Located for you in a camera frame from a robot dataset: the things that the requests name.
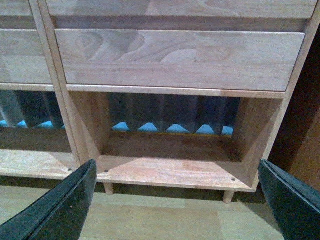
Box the wooden bookshelf unit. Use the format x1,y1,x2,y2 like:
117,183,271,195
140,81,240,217
0,0,79,179
30,0,320,204

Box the right wooden bookshelf unit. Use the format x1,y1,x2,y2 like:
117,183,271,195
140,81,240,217
30,0,320,204

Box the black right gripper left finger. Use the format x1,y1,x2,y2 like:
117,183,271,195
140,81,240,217
0,159,97,240

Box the wooden drawer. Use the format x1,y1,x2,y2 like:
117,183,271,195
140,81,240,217
0,29,52,85
55,29,305,92

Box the dark pleated curtain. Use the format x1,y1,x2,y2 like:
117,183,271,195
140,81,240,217
0,90,241,136

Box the left lower wooden drawer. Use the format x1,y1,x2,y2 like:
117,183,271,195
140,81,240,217
0,29,52,85

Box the right lower wooden drawer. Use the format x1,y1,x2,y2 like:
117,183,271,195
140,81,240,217
55,29,305,92

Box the left wooden bookshelf unit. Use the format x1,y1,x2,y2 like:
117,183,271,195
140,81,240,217
0,0,79,179

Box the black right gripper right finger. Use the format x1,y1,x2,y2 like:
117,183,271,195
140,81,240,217
258,159,320,240

